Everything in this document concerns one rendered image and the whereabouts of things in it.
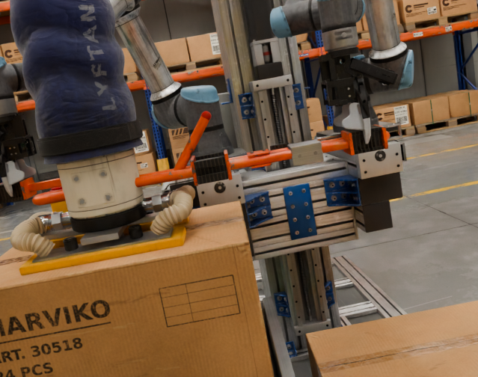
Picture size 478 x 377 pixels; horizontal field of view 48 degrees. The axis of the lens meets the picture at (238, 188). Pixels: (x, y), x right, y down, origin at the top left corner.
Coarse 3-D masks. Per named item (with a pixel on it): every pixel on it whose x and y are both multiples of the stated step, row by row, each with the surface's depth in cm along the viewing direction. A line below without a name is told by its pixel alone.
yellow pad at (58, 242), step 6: (144, 222) 130; (150, 222) 129; (180, 222) 129; (186, 222) 129; (126, 228) 129; (144, 228) 129; (84, 234) 129; (126, 234) 129; (54, 240) 129; (60, 240) 129; (78, 240) 129; (54, 246) 129; (60, 246) 129
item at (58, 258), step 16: (64, 240) 113; (112, 240) 116; (128, 240) 114; (144, 240) 111; (160, 240) 111; (176, 240) 110; (32, 256) 118; (48, 256) 113; (64, 256) 111; (80, 256) 110; (96, 256) 110; (112, 256) 110; (32, 272) 110
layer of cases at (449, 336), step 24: (432, 312) 149; (456, 312) 147; (312, 336) 148; (336, 336) 146; (360, 336) 144; (384, 336) 141; (408, 336) 139; (432, 336) 137; (456, 336) 135; (312, 360) 144; (336, 360) 134; (360, 360) 132; (384, 360) 130; (408, 360) 128; (432, 360) 126; (456, 360) 124
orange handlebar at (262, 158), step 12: (324, 144) 120; (336, 144) 119; (348, 144) 119; (240, 156) 124; (252, 156) 119; (264, 156) 119; (276, 156) 119; (288, 156) 119; (48, 180) 147; (60, 180) 146; (144, 180) 119; (156, 180) 119; (168, 180) 120; (48, 192) 123; (60, 192) 120; (36, 204) 120
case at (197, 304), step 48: (192, 240) 113; (240, 240) 106; (0, 288) 105; (48, 288) 105; (96, 288) 106; (144, 288) 106; (192, 288) 106; (240, 288) 107; (0, 336) 107; (48, 336) 107; (96, 336) 107; (144, 336) 108; (192, 336) 108; (240, 336) 108
